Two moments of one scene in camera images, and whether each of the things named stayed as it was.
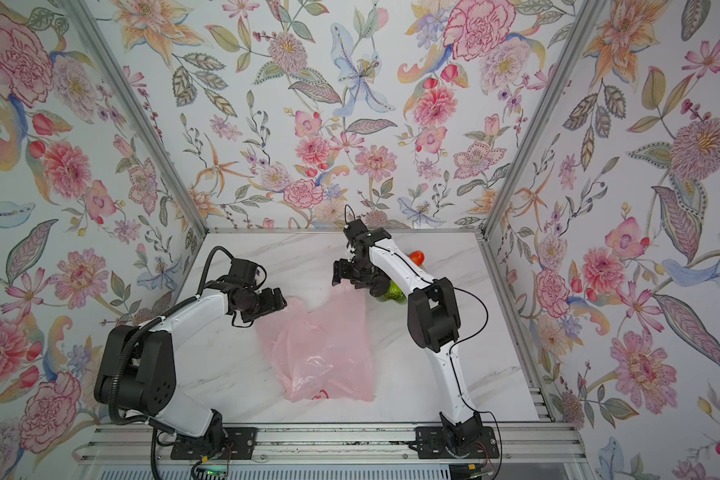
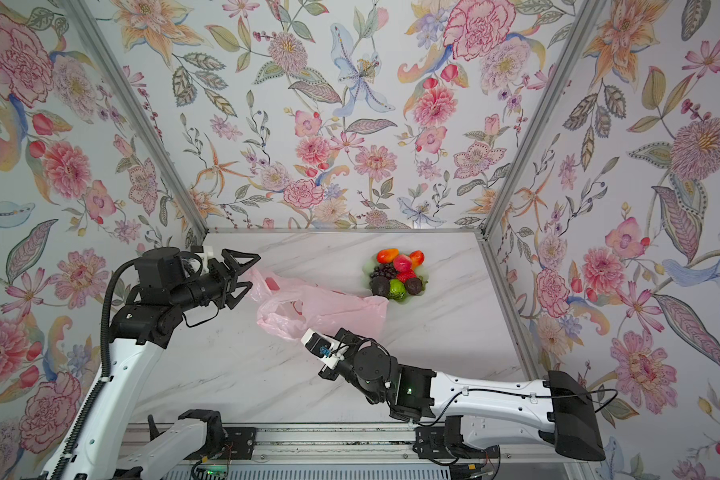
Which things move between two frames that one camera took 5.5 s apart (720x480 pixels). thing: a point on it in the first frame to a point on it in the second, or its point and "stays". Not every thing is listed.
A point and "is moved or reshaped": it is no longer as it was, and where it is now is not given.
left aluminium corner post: [139, 105] stays
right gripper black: [341, 271] to [355, 343]
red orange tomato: [417, 257] stays
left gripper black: [270, 302] to [226, 278]
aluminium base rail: [520, 444] stays
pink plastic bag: [324, 354] is moved or reshaped
